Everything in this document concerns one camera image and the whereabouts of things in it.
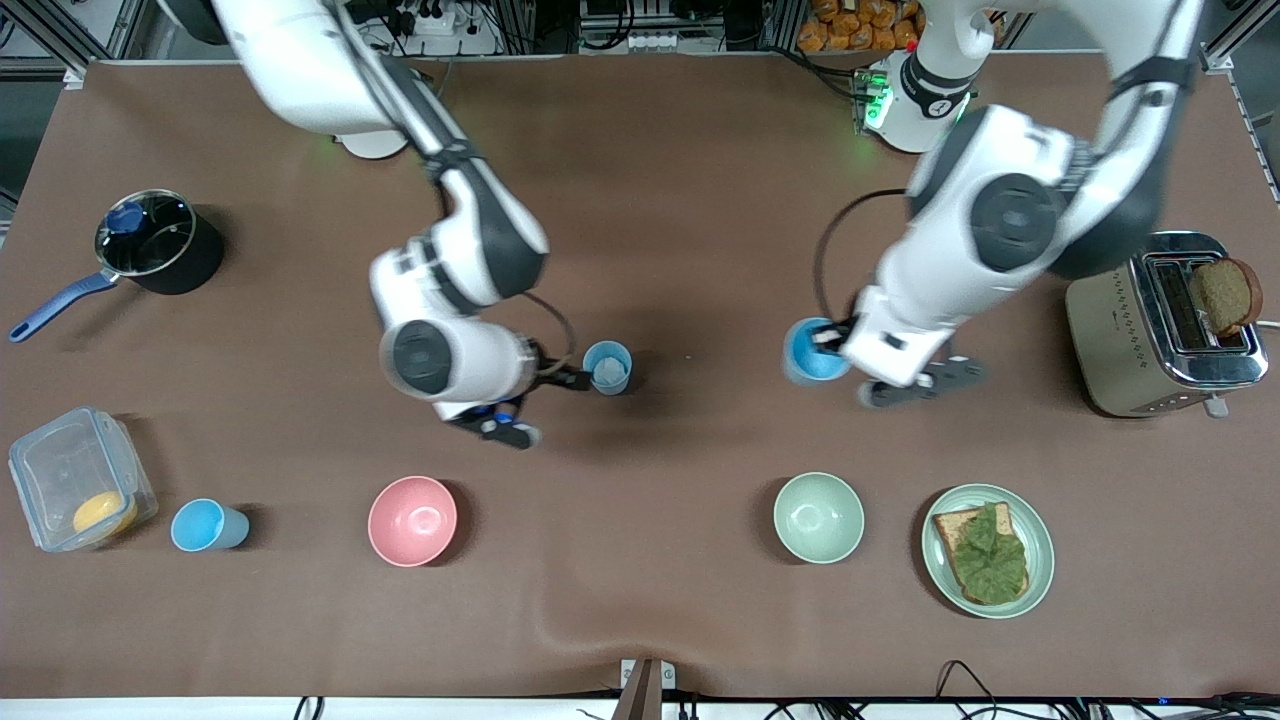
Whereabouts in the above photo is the orange round food piece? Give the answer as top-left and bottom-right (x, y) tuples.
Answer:
(72, 490), (139, 536)

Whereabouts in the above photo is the brown bread slice with lettuce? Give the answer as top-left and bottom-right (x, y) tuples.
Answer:
(932, 502), (1031, 606)

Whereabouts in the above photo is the metal stand bracket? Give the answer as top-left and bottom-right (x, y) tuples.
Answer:
(612, 657), (677, 720)

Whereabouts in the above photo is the white power strip with plugs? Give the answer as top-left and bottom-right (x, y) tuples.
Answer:
(345, 0), (501, 58)

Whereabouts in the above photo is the pink bowl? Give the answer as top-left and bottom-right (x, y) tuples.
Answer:
(367, 475), (459, 568)

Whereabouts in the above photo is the beige chrome toaster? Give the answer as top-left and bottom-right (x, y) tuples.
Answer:
(1064, 231), (1271, 419)

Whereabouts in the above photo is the glass lid with blue knob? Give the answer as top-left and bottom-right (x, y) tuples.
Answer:
(95, 188), (197, 278)

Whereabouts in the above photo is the pale green bowl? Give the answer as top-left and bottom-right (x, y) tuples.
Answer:
(773, 471), (866, 565)

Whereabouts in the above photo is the clear plastic food container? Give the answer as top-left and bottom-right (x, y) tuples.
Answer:
(8, 405), (159, 554)

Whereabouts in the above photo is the thick black cable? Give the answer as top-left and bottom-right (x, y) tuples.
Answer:
(1160, 690), (1280, 713)

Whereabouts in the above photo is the bread slice in toaster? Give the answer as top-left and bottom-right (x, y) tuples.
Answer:
(1187, 257), (1264, 338)

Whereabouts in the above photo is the black pot with blue handle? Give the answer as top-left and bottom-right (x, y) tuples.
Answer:
(10, 188), (226, 344)

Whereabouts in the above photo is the blue plastic cup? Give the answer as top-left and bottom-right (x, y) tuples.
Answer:
(582, 341), (634, 397)
(782, 317), (853, 387)
(170, 498), (251, 553)

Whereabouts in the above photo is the green lettuce leaf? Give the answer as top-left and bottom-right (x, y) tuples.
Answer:
(955, 502), (1029, 604)

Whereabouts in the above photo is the thin black looped cable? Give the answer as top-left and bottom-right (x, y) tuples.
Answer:
(936, 659), (997, 720)

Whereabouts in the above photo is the pale green plate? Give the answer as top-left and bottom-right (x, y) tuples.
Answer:
(921, 484), (1056, 620)

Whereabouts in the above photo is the bag of orange snacks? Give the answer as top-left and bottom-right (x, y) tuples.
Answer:
(797, 0), (926, 53)

